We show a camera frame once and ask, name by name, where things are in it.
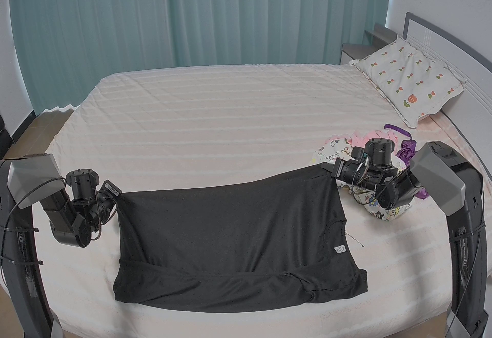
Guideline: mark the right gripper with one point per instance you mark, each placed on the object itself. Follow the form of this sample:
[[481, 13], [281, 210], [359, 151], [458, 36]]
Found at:
[[351, 172]]

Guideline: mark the purple garment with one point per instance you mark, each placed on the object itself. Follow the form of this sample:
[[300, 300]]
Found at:
[[405, 150]]

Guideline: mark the bed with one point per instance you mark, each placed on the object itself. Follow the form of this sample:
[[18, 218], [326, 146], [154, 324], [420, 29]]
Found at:
[[211, 117]]

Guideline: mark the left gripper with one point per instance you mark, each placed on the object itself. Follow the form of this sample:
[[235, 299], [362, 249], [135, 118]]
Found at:
[[107, 202]]

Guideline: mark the black T-shirt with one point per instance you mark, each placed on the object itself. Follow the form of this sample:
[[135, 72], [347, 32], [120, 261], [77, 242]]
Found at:
[[230, 232]]

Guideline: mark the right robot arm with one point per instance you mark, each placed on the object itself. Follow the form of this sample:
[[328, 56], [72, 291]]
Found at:
[[438, 175]]

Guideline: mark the grey bedside table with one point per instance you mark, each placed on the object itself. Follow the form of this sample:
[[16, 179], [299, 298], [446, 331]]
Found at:
[[359, 50]]

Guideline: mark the white printed pyjama garment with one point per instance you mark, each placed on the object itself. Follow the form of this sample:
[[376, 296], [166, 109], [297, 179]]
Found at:
[[332, 150]]

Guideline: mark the white printed pillow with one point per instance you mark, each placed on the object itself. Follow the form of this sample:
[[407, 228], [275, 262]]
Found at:
[[407, 79]]

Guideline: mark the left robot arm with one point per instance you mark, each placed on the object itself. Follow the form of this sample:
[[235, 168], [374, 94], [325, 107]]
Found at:
[[34, 179]]

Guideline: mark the pink garment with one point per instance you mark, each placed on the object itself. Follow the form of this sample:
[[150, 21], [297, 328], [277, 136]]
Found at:
[[378, 135]]

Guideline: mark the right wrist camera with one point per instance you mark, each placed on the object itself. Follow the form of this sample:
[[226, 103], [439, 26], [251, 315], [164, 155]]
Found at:
[[358, 154]]

